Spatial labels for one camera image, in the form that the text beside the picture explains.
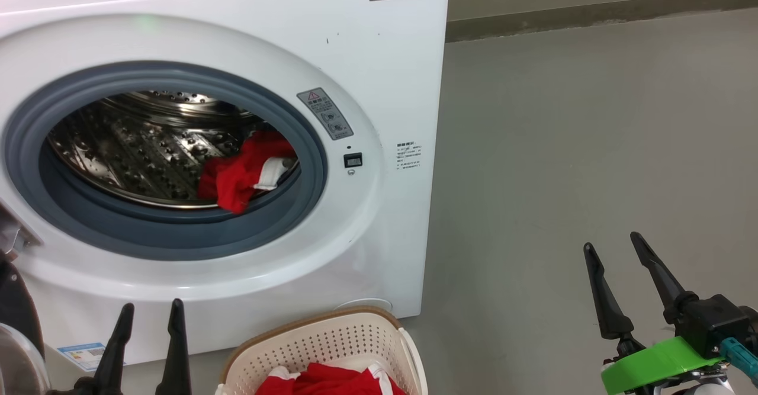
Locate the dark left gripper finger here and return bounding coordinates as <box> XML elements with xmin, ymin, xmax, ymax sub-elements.
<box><xmin>155</xmin><ymin>298</ymin><xmax>193</xmax><ymax>395</ymax></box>
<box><xmin>92</xmin><ymin>303</ymin><xmax>135</xmax><ymax>395</ymax></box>

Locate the white washing machine body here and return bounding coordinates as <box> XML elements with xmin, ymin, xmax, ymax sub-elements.
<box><xmin>0</xmin><ymin>0</ymin><xmax>451</xmax><ymax>366</ymax></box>

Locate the teal plug right camera cable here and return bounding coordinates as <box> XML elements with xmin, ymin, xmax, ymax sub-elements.
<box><xmin>720</xmin><ymin>337</ymin><xmax>758</xmax><ymax>384</ymax></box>

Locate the red garment with white collar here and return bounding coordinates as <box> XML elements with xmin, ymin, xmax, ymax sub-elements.
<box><xmin>197</xmin><ymin>130</ymin><xmax>298</xmax><ymax>214</ymax></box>

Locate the cream perforated laundry basket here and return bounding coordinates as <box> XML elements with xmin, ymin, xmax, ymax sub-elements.
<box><xmin>216</xmin><ymin>306</ymin><xmax>428</xmax><ymax>395</ymax></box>

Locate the black round washing machine door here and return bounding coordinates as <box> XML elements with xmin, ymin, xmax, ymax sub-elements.
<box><xmin>0</xmin><ymin>200</ymin><xmax>51</xmax><ymax>395</ymax></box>

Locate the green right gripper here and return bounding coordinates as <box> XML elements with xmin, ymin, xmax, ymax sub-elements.
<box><xmin>583</xmin><ymin>232</ymin><xmax>738</xmax><ymax>395</ymax></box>

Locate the steel washing machine drum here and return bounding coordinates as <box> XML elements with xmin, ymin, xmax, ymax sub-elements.
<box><xmin>47</xmin><ymin>90</ymin><xmax>300</xmax><ymax>209</ymax></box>

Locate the grey warning sticker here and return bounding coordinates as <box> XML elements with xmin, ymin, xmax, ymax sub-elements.
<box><xmin>297</xmin><ymin>88</ymin><xmax>354</xmax><ymax>141</ymax></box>

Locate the red garment with white stripes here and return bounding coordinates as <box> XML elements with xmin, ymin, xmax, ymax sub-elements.
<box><xmin>214</xmin><ymin>359</ymin><xmax>409</xmax><ymax>395</ymax></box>

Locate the grey rubber door gasket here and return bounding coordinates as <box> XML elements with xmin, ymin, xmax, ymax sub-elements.
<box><xmin>3</xmin><ymin>60</ymin><xmax>328</xmax><ymax>261</ymax></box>

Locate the blue energy label sticker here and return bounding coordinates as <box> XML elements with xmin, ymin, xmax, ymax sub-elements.
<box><xmin>57</xmin><ymin>342</ymin><xmax>107</xmax><ymax>373</ymax></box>

